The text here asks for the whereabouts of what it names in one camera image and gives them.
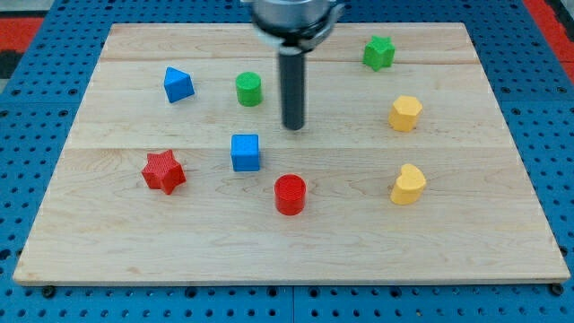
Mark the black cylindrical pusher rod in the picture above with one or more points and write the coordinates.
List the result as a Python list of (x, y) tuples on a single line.
[(292, 75)]

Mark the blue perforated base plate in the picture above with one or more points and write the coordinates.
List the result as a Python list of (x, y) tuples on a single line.
[(44, 92)]

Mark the yellow heart block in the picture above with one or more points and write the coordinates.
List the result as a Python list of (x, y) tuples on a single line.
[(408, 186)]

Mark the yellow hexagon block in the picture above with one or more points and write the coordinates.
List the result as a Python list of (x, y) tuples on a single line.
[(405, 113)]

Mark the blue cube block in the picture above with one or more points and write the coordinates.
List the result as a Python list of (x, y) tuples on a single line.
[(244, 152)]

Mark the green cylinder block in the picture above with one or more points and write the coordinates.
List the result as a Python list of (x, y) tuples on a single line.
[(249, 89)]

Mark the red star block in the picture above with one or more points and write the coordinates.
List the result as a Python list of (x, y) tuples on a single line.
[(162, 171)]

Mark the blue triangle block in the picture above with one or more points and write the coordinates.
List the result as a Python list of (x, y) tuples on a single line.
[(177, 84)]

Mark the red cylinder block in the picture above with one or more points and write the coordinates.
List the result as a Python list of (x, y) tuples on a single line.
[(290, 194)]

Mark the light wooden board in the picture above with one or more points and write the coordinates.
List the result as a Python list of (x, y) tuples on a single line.
[(478, 220)]

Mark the green star block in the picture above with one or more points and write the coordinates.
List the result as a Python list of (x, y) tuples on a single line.
[(379, 53)]

